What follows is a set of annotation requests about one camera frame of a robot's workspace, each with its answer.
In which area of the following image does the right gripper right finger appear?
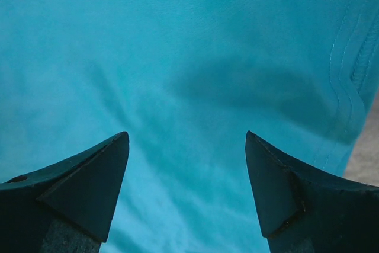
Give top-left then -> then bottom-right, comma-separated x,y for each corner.
245,132 -> 378,253

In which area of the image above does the teal t-shirt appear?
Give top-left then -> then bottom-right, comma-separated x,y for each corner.
1,0 -> 378,252

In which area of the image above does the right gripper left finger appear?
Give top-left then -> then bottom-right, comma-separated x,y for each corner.
1,132 -> 129,252

